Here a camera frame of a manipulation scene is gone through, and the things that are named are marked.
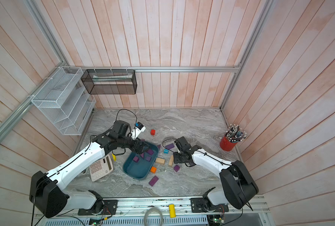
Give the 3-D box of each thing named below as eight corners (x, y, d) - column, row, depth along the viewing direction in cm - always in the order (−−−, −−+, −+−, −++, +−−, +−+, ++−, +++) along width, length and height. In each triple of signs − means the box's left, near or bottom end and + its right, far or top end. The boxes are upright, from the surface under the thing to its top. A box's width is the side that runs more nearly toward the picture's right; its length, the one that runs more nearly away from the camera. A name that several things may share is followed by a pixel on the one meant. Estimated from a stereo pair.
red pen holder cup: (218, 150, 97) (227, 135, 83) (220, 138, 104) (229, 122, 90) (234, 155, 95) (246, 141, 81) (235, 142, 102) (246, 127, 87)
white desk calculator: (94, 181, 84) (91, 179, 81) (90, 165, 90) (87, 163, 87) (115, 171, 88) (113, 168, 85) (110, 156, 94) (108, 153, 91)
